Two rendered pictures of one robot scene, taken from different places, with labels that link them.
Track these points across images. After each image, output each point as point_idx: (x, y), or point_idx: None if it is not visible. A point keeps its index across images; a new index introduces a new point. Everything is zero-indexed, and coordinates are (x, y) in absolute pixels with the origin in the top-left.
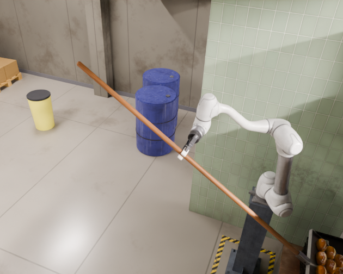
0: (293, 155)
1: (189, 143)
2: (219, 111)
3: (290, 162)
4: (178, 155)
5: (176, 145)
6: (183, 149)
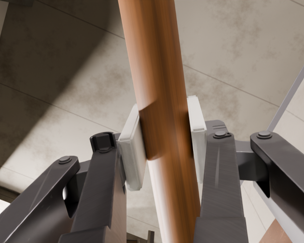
0: None
1: (58, 159)
2: None
3: None
4: (188, 99)
5: (125, 39)
6: (207, 149)
